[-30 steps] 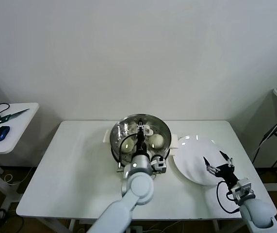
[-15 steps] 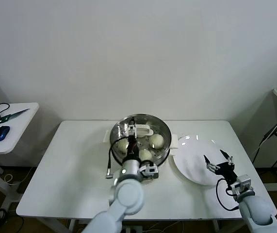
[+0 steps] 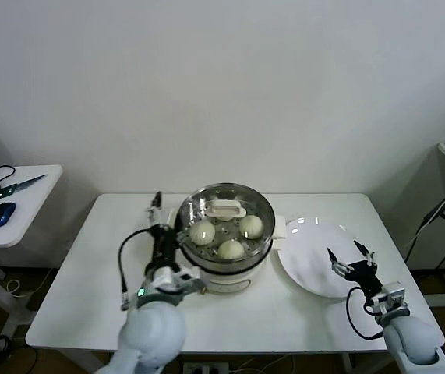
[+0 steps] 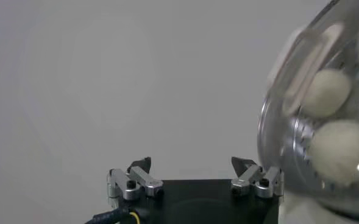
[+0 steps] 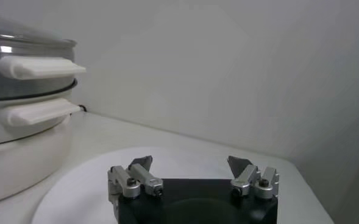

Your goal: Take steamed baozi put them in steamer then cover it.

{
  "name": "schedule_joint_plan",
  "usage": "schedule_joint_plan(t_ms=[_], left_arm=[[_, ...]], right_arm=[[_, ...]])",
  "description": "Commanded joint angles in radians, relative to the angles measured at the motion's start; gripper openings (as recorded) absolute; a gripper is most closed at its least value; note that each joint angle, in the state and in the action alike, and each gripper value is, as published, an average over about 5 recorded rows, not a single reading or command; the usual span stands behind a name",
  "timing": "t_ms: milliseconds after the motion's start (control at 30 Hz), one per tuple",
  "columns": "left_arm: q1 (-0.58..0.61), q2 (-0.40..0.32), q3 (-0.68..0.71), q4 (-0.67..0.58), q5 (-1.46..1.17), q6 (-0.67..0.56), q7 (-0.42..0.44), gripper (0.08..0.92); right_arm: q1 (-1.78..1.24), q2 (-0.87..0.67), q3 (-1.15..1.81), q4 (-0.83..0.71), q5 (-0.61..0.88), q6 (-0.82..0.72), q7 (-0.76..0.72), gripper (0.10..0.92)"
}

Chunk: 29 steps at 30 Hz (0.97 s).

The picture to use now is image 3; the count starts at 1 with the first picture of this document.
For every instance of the stainless steel steamer basket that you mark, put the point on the stainless steel steamer basket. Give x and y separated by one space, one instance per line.
259 202

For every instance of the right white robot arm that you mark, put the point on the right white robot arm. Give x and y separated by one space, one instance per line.
413 339

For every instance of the white round plate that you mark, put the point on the white round plate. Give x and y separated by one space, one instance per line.
308 257

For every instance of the white side table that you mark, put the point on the white side table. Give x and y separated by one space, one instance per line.
31 218

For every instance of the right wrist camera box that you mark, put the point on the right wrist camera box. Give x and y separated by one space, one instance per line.
391 298

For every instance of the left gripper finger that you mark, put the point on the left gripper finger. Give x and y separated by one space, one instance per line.
156 212
181 236

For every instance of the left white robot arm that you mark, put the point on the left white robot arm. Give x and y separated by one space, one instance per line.
152 331

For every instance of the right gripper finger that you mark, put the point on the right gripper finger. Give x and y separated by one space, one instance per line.
340 268
369 259

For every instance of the blue computer mouse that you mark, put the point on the blue computer mouse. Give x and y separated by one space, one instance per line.
1 214

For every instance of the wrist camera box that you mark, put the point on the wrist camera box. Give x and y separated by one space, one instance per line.
391 298
183 278

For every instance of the white electric cooker base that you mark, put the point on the white electric cooker base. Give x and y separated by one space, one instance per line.
222 282

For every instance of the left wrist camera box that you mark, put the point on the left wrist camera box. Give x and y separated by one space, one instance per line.
183 278

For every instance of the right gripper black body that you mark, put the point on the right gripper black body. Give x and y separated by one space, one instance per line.
366 278

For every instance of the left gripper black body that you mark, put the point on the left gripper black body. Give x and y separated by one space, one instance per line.
163 249

